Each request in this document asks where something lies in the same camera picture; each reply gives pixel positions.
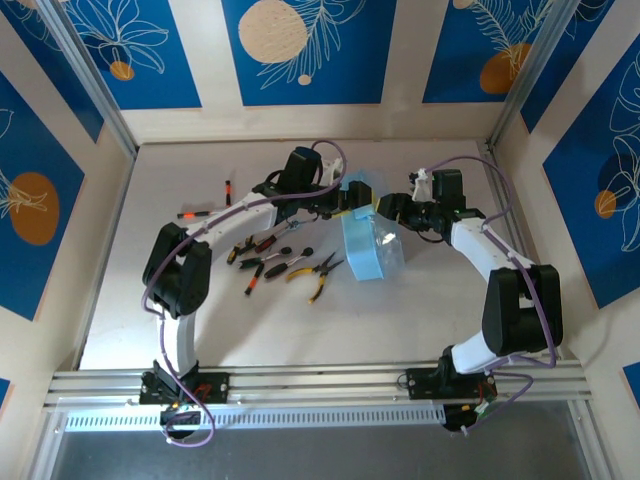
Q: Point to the orange black precision screwdriver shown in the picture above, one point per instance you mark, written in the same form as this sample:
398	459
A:
253	280
190	215
227	190

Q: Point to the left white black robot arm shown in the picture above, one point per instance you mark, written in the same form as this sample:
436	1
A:
182	335

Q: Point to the blue floral wall panel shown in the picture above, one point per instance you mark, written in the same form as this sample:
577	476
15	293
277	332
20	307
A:
55	65
30	275
450	50
575	175
575	50
350	75
4	395
632	385
165	75

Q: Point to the aluminium frame post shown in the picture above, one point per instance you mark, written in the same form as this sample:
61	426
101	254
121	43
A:
91	75
530	75

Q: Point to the aluminium mounting rail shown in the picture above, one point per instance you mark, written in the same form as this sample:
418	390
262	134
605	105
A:
320	382

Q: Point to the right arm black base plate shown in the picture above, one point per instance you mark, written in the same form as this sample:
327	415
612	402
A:
422	385

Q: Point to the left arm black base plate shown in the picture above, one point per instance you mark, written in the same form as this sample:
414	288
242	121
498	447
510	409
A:
215	387

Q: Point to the aluminium frame strut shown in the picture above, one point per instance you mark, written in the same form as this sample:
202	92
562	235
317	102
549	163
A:
46	450
590	450

